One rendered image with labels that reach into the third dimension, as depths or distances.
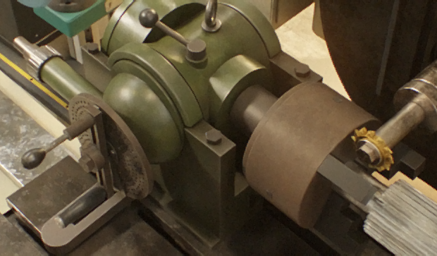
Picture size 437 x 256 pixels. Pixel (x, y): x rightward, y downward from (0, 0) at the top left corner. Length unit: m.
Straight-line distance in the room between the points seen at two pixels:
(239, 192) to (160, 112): 0.19
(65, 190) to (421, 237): 0.63
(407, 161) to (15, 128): 1.00
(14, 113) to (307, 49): 1.47
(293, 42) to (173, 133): 1.96
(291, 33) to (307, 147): 2.08
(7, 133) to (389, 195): 1.03
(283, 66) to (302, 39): 1.86
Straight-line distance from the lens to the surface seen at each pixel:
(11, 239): 1.42
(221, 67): 1.26
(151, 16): 1.24
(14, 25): 2.62
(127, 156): 1.23
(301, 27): 3.23
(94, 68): 1.36
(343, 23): 1.39
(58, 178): 1.48
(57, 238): 1.38
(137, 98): 1.23
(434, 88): 1.18
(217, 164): 1.22
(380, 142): 1.11
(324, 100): 1.18
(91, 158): 1.25
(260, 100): 1.25
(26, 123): 1.94
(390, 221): 1.15
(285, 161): 1.15
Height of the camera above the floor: 2.15
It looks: 49 degrees down
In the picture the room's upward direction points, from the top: straight up
